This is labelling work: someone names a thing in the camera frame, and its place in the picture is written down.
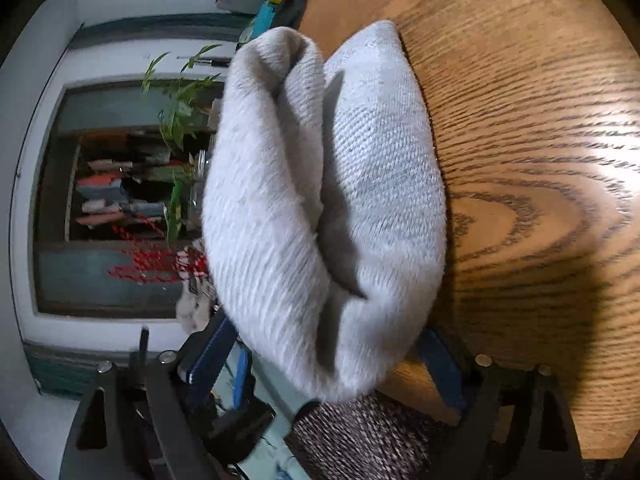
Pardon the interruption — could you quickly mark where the green plant in glass jar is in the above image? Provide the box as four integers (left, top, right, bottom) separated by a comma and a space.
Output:
140, 45, 226, 241

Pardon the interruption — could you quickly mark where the beige crumpled garment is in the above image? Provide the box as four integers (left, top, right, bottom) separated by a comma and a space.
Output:
175, 280, 221, 333

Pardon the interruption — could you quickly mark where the blue suitcase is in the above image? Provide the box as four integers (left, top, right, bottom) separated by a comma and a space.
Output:
237, 2, 286, 46

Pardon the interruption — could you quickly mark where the white knit sweater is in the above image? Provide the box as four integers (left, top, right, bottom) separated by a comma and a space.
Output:
200, 20, 447, 403

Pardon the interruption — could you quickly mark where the mottled woven cloth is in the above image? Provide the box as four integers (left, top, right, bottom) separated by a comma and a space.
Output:
285, 392, 481, 480

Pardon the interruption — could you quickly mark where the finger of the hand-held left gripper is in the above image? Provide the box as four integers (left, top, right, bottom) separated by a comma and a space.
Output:
232, 347, 253, 406

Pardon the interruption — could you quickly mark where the grey green curtain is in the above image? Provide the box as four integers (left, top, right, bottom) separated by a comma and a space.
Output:
70, 12, 256, 48

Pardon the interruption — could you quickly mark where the red berry branch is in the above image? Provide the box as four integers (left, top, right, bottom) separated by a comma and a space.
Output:
107, 225, 211, 286

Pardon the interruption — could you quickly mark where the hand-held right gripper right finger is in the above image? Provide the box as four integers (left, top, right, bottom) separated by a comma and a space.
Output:
417, 327, 583, 480

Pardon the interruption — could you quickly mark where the row of hanging clothes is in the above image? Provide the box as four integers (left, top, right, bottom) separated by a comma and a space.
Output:
70, 130, 201, 231

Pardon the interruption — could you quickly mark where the dark framed glass door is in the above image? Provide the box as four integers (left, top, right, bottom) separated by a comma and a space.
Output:
35, 240, 211, 318
55, 82, 221, 133

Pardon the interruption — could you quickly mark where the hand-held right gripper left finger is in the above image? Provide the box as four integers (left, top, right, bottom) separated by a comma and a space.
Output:
60, 310, 238, 480

